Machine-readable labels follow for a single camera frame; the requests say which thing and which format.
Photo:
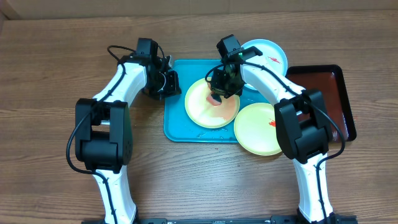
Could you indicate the black red lacquer tray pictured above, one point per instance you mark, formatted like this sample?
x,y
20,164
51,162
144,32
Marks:
x,y
330,81

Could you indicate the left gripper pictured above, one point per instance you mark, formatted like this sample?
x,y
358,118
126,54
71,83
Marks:
x,y
173,89

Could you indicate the teal plastic serving tray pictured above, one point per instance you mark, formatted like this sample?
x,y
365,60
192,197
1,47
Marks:
x,y
178,126

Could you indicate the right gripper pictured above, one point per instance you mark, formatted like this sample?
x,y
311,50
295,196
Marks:
x,y
219,88

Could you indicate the pink green sponge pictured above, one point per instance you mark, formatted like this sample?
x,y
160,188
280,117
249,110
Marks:
x,y
214,99

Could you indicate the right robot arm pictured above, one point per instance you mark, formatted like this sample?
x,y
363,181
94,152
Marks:
x,y
303,128

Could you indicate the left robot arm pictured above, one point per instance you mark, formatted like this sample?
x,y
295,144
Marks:
x,y
101,143

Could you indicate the yellow plate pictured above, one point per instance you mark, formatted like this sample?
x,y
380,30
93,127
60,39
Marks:
x,y
254,128
203,113

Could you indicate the light blue plate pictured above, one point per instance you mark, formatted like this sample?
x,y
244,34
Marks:
x,y
273,57

